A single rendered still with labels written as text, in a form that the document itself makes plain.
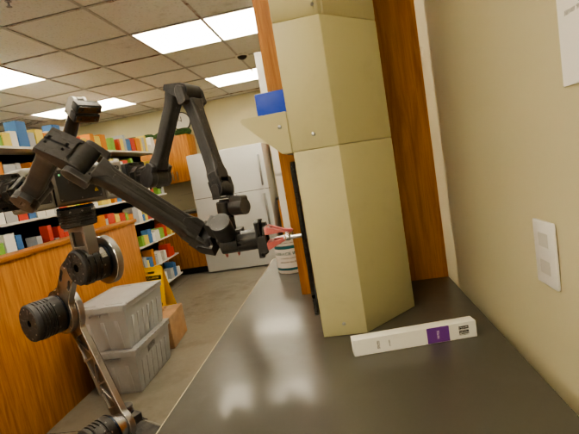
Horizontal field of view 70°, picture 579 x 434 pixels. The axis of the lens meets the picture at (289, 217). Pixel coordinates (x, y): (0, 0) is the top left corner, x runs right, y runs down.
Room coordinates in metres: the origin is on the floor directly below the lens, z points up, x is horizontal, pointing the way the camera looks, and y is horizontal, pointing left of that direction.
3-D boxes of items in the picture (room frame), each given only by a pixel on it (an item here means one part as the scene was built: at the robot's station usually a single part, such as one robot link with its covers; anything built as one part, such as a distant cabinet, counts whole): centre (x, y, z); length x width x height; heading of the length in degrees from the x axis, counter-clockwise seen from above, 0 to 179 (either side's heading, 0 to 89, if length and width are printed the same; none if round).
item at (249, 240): (1.13, 0.11, 1.20); 0.07 x 0.07 x 0.10; 84
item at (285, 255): (1.74, 0.02, 1.02); 0.13 x 0.13 x 0.15
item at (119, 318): (3.04, 1.36, 0.49); 0.60 x 0.42 x 0.33; 172
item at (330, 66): (1.14, -0.18, 1.33); 0.32 x 0.25 x 0.77; 172
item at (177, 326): (3.65, 1.32, 0.14); 0.41 x 0.32 x 0.28; 178
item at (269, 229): (1.12, 0.04, 1.20); 0.09 x 0.07 x 0.07; 84
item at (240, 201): (1.48, 0.19, 1.30); 0.11 x 0.09 x 0.12; 56
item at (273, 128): (1.16, 0.00, 1.46); 0.32 x 0.11 x 0.10; 172
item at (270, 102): (1.26, -0.01, 1.56); 0.10 x 0.10 x 0.09; 82
